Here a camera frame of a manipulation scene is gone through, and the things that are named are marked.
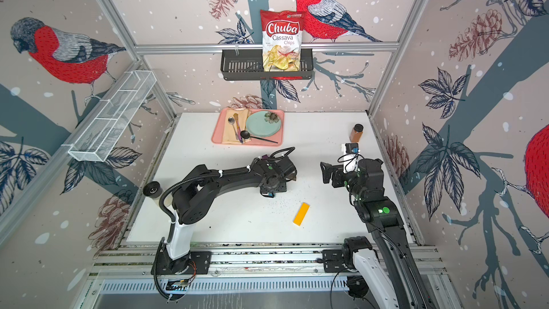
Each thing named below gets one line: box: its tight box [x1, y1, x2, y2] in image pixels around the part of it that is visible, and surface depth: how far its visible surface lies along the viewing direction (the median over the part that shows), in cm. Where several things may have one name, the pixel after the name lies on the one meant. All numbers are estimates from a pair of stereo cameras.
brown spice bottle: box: [348, 123, 364, 144], surface depth 106 cm
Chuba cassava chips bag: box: [260, 9, 306, 73], surface depth 87 cm
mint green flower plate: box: [245, 110, 282, 138], surface depth 120 cm
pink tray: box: [211, 107, 285, 147], surface depth 116 cm
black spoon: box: [240, 130, 279, 144], surface depth 112 cm
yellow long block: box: [292, 202, 311, 227], surface depth 87 cm
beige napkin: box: [222, 108, 251, 144], surface depth 117 cm
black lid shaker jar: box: [142, 180, 163, 199], surface depth 81 cm
